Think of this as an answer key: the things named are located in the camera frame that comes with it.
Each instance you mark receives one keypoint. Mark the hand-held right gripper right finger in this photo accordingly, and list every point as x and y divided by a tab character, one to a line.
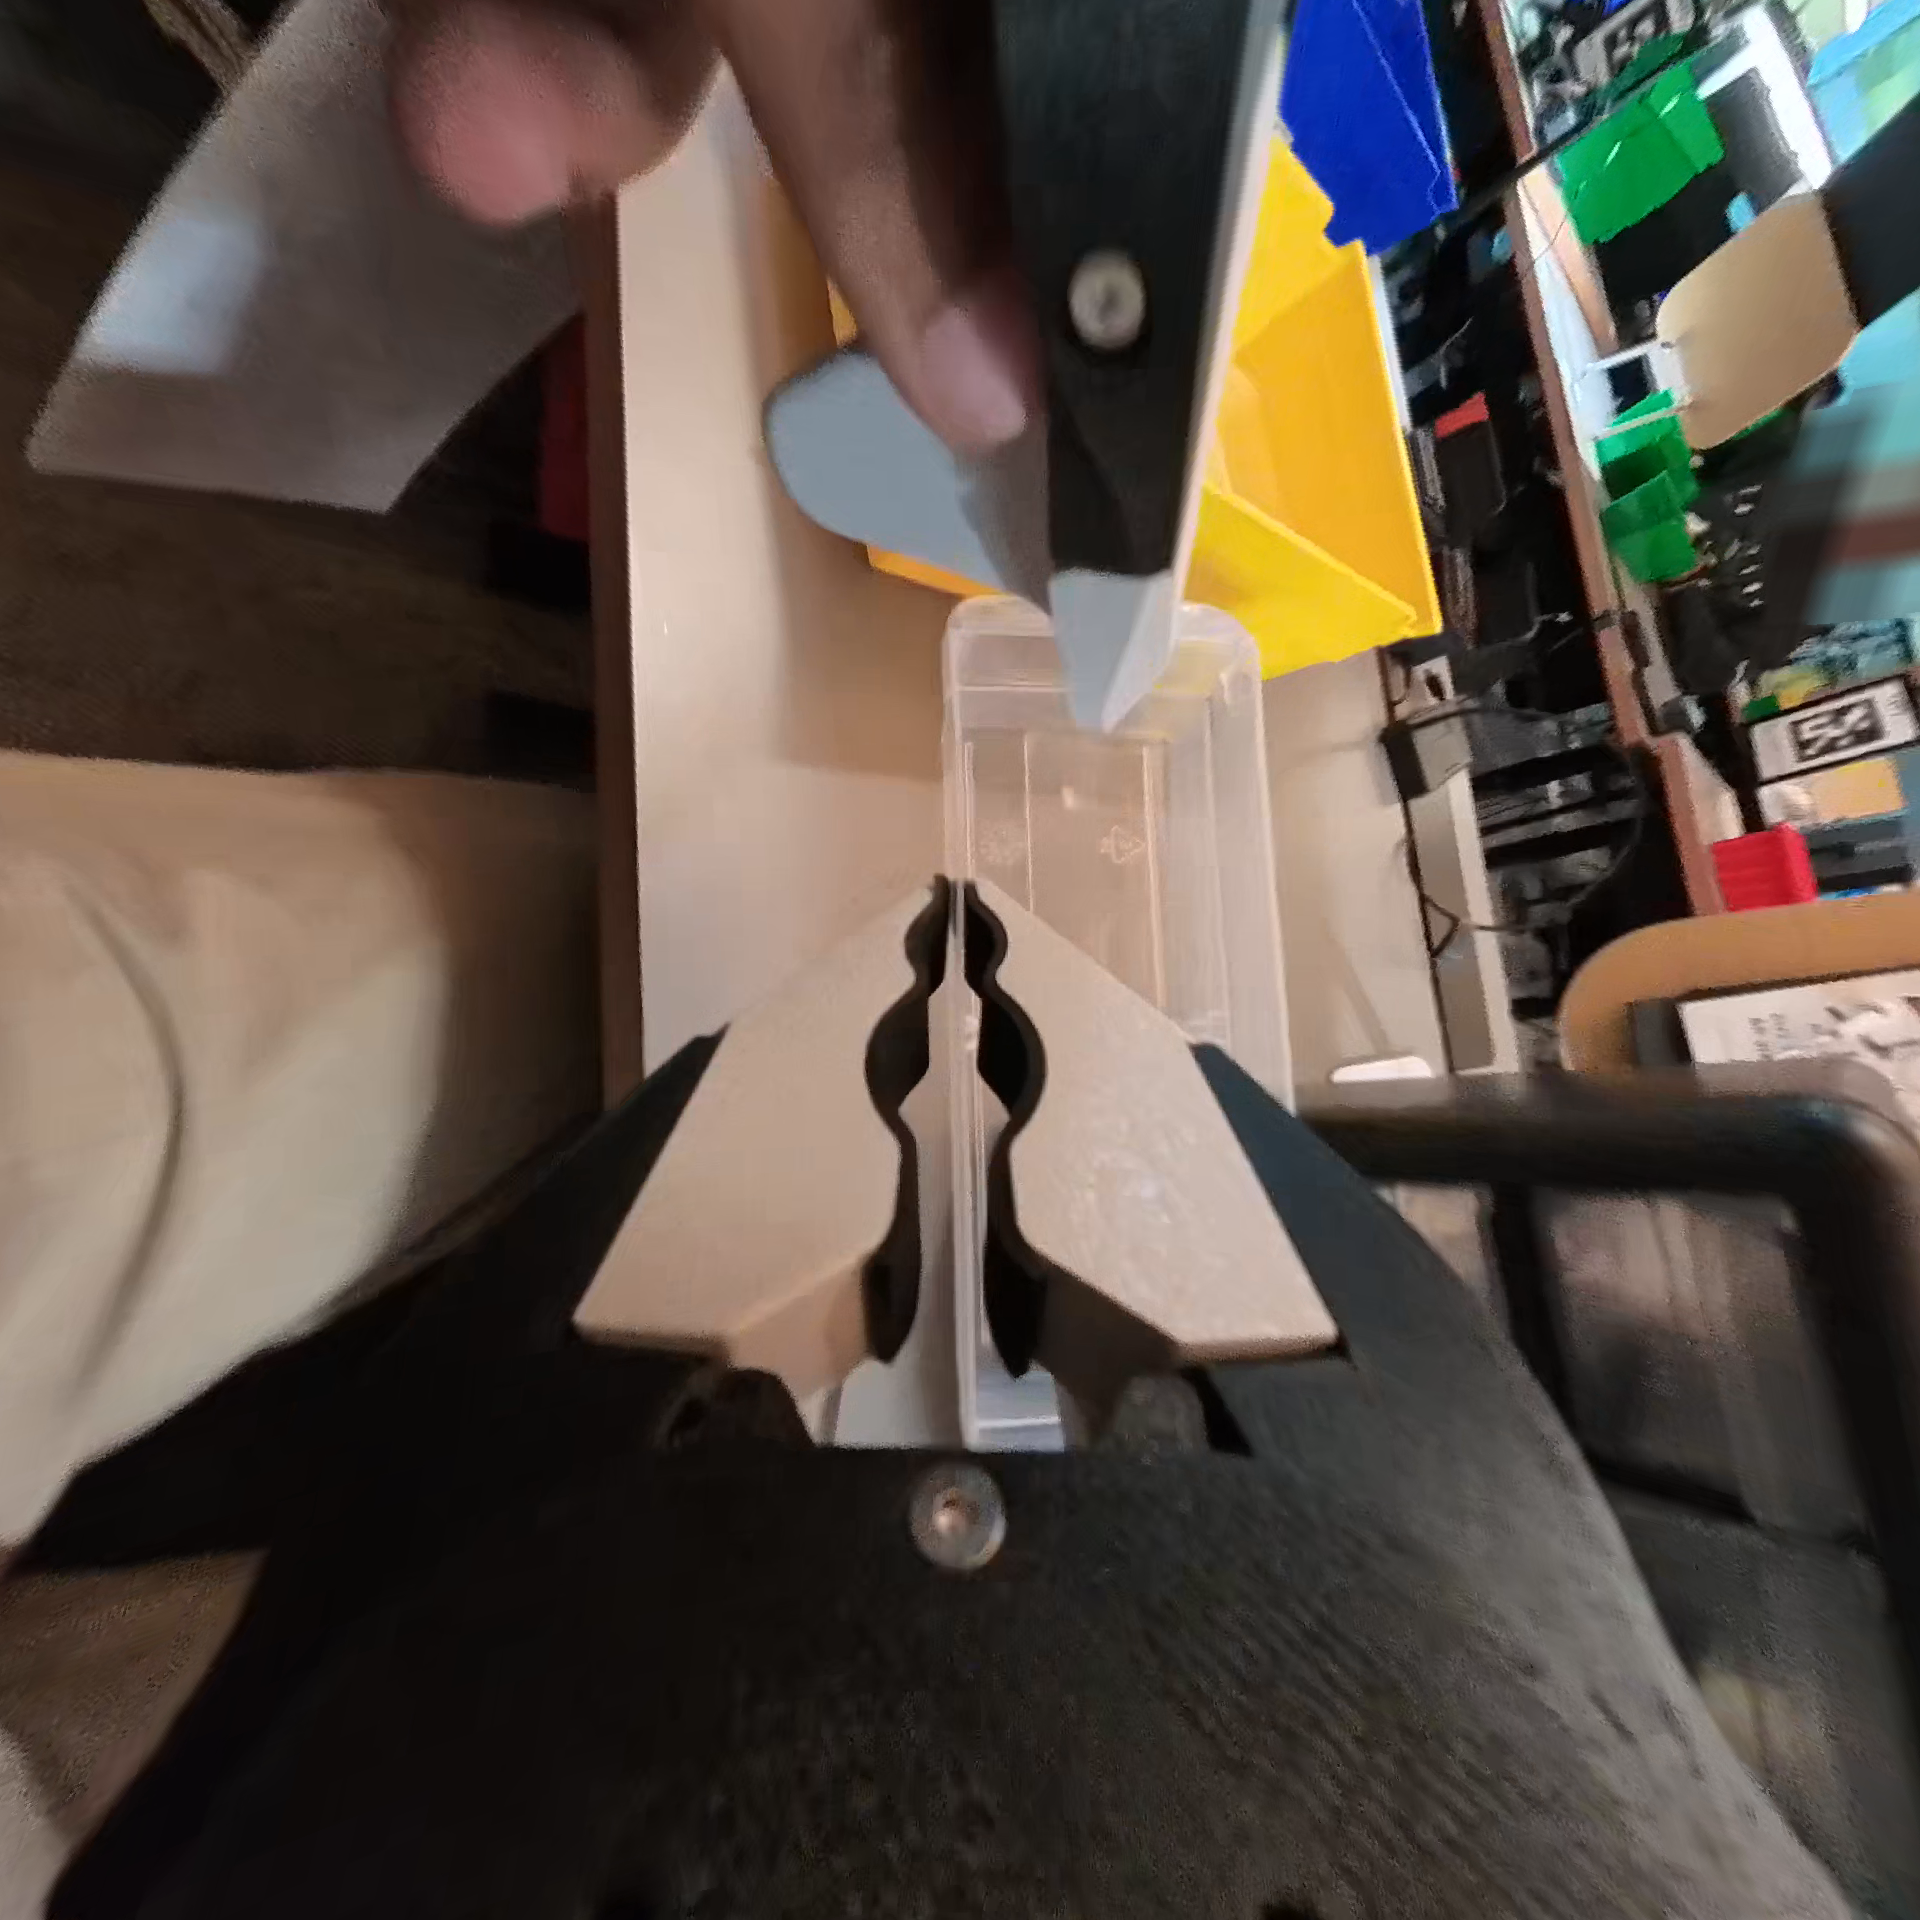
1171	1215

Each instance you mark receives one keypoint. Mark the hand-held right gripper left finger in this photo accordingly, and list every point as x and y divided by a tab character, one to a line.
749	1201

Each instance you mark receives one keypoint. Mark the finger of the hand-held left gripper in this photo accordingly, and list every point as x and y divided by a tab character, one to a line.
1200	390
884	464

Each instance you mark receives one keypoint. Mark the clear plastic box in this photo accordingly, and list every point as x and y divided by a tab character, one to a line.
1108	839

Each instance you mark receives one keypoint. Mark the person's left hand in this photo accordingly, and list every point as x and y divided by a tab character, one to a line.
855	181

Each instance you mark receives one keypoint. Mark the blue plastic bin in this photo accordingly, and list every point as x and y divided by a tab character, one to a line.
1365	119

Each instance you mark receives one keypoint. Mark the long wooden table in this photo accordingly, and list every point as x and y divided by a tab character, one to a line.
1572	390

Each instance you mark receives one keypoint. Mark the black power block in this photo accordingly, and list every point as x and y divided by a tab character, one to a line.
1424	750

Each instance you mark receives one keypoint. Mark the small green plastic bin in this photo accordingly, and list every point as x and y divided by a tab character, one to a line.
1650	533
1641	443

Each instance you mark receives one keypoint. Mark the large green plastic bin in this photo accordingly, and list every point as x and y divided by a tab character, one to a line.
1634	149

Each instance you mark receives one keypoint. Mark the printed marker board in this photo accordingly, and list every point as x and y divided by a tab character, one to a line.
1839	733
1634	33

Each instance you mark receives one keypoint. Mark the person's beige trousers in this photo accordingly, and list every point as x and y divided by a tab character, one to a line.
224	1049

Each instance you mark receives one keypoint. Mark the tan plywood chair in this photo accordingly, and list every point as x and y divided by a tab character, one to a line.
1755	324

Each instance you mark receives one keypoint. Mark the tan rounded plywood panel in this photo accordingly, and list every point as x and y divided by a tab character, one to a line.
1724	944

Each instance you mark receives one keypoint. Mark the red plastic bin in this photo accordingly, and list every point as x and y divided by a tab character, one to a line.
1763	867

